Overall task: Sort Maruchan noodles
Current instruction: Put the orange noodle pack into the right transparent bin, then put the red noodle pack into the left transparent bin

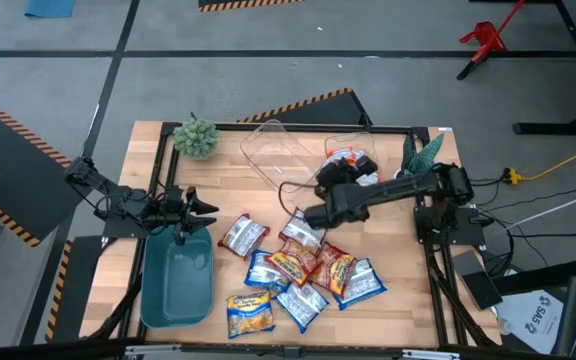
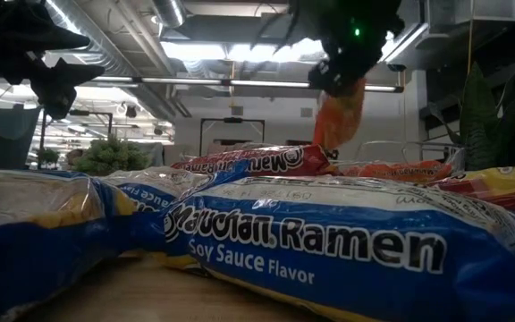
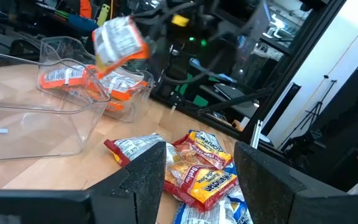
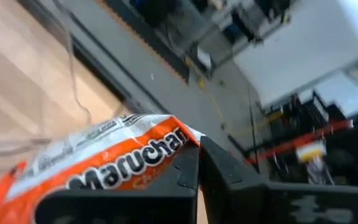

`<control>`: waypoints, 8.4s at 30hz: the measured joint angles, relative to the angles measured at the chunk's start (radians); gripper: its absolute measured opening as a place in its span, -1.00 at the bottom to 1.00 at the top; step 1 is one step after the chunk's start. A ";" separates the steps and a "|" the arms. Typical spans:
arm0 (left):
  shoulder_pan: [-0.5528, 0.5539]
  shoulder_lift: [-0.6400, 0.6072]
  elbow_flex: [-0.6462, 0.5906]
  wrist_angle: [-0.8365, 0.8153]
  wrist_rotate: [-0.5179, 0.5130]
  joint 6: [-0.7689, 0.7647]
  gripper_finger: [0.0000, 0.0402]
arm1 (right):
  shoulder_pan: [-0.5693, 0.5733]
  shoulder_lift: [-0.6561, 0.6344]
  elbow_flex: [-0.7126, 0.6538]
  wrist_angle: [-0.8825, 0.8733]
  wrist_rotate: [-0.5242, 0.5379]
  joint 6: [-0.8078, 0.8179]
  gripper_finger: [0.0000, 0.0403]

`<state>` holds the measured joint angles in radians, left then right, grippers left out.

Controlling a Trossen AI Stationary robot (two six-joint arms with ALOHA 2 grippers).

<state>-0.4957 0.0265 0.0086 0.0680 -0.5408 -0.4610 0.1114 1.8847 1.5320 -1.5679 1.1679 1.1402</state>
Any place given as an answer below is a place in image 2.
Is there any blue Maruchan ramen packet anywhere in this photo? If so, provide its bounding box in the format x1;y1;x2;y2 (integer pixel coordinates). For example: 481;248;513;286
98;165;249;214
0;168;138;321
163;175;515;322

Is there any red Maruchan ramen packet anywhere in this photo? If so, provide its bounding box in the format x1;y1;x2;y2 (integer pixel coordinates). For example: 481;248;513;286
171;143;333;178
431;165;515;220

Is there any long ceiling light bar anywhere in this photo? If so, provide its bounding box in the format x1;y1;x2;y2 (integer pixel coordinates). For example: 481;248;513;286
91;75;404;94

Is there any black stand frame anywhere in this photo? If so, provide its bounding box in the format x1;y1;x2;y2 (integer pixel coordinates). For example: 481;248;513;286
198;116;266;144

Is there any round green succulent plant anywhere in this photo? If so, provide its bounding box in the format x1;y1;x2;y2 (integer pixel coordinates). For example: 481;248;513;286
72;136;154;176

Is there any orange Maruchan ramen packet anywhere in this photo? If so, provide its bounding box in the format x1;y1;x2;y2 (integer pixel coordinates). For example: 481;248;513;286
328;159;455;183
313;78;368;151

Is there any snake plant in white pot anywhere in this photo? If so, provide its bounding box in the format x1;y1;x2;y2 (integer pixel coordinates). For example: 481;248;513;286
426;62;515;171

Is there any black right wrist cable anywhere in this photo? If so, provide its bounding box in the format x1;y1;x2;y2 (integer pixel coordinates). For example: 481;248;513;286
250;4;301;53

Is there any teal plastic bin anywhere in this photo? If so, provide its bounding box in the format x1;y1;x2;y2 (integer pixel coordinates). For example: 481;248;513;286
0;106;43;170

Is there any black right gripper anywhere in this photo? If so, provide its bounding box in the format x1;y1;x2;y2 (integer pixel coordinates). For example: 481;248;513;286
288;0;405;97

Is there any thin yellow cable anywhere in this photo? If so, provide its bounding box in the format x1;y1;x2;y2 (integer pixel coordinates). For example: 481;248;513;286
466;0;474;75

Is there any silver air duct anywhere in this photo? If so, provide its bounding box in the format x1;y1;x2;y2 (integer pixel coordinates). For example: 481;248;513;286
152;0;187;29

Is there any clear plastic bin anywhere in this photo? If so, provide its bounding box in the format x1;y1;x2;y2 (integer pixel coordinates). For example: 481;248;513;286
355;140;464;180

